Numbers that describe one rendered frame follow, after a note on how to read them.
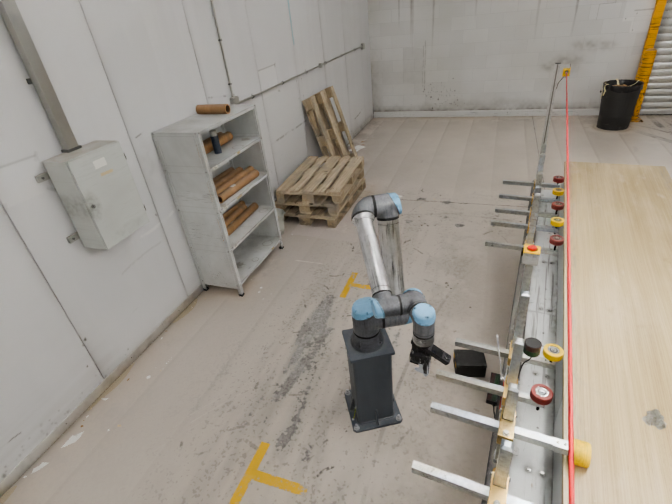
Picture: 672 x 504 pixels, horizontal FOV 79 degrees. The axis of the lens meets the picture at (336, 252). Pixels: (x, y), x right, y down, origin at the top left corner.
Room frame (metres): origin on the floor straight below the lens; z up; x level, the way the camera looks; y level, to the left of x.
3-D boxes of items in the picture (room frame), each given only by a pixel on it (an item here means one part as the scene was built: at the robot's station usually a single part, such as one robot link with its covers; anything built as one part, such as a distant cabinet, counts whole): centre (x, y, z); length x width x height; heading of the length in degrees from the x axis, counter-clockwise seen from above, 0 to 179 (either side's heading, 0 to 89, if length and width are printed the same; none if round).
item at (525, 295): (1.33, -0.79, 0.92); 0.04 x 0.04 x 0.48; 61
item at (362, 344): (1.72, -0.12, 0.65); 0.19 x 0.19 x 0.10
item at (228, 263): (3.59, 0.95, 0.78); 0.90 x 0.45 x 1.55; 157
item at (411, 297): (1.36, -0.31, 1.14); 0.12 x 0.12 x 0.09; 4
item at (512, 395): (0.89, -0.55, 0.89); 0.04 x 0.04 x 0.48; 61
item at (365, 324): (1.72, -0.13, 0.79); 0.17 x 0.15 x 0.18; 94
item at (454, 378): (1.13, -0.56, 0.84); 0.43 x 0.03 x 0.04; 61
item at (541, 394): (1.02, -0.75, 0.85); 0.08 x 0.08 x 0.11
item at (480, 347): (1.32, -0.72, 0.82); 0.44 x 0.03 x 0.04; 61
